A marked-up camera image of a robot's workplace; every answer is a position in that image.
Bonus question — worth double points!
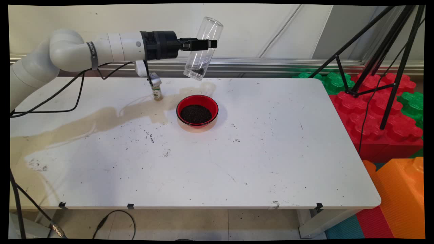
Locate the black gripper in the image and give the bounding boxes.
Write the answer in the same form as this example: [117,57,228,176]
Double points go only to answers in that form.
[140,30,218,61]

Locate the clear plastic jar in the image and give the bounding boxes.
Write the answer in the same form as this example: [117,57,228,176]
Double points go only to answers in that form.
[183,17,224,82]

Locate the red bowl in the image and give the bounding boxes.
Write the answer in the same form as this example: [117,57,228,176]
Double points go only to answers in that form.
[176,95,219,133]

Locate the black seeds in bowl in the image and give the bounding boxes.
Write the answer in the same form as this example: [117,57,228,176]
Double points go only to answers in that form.
[180,105,213,124]

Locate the green giant building block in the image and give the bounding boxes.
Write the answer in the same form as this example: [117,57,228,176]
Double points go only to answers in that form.
[396,92,424,130]
[293,71,355,96]

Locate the black tripod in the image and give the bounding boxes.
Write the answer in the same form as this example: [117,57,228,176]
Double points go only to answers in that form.
[307,5,426,131]

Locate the white table leg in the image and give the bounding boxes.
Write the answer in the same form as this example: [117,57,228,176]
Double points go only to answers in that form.
[9,210,51,239]
[298,207,361,239]

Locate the red giant building block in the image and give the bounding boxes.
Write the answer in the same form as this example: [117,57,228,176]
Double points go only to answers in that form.
[329,73,424,163]

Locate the teal foam floor mat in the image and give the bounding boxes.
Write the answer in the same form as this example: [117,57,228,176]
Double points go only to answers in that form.
[325,214,365,239]

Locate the red foam floor mat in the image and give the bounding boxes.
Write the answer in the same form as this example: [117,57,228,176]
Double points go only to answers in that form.
[355,207,394,239]

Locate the orange giant building block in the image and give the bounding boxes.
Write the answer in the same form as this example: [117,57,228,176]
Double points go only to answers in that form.
[362,157,426,239]

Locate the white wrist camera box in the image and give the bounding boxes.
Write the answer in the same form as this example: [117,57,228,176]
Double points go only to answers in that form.
[135,60,162,88]

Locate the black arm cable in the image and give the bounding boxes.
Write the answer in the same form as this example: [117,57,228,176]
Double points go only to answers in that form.
[98,61,136,80]
[10,62,102,118]

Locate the black strap with lettering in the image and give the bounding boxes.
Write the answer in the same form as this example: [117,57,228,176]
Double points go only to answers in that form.
[86,41,99,71]

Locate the thin black tripod cable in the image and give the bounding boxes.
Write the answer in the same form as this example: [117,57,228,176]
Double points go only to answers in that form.
[358,19,426,155]

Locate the black floor cable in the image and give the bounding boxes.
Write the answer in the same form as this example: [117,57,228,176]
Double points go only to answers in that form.
[92,210,135,240]

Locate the black cable with metal connector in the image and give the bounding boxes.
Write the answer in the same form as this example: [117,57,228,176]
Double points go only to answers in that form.
[14,183,67,239]

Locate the thick black cable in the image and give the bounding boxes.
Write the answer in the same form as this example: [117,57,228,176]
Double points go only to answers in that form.
[9,169,27,239]

